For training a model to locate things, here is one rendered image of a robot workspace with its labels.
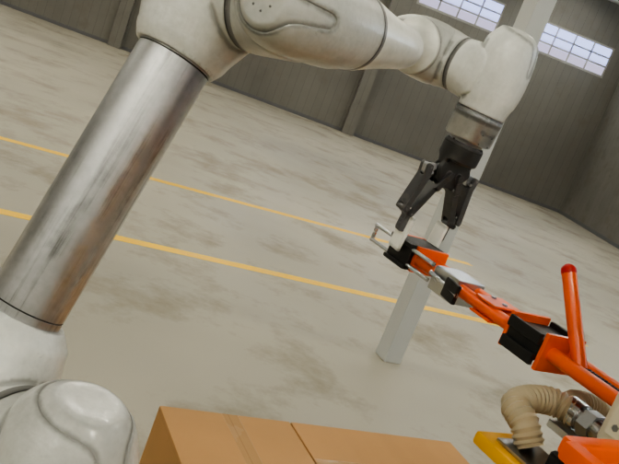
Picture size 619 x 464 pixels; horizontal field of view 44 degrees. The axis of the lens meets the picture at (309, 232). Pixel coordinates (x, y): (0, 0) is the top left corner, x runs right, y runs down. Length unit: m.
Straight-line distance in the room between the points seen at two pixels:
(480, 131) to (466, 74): 0.10
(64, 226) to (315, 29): 0.38
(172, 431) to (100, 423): 1.18
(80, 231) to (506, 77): 0.77
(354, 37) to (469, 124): 0.50
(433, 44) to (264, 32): 0.58
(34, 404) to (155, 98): 0.38
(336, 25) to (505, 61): 0.53
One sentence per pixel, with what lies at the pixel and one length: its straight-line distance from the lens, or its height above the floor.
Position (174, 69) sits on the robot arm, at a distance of 0.97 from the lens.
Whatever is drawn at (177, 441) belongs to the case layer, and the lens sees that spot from 1.99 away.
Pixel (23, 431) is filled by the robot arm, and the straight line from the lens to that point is 0.86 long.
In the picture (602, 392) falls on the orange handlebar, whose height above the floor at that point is 1.26.
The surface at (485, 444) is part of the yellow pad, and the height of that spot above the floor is 1.14.
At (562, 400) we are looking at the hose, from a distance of 1.15.
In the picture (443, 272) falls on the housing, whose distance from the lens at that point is 1.34.
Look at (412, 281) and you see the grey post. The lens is 4.58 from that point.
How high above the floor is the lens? 1.54
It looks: 12 degrees down
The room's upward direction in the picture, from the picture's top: 21 degrees clockwise
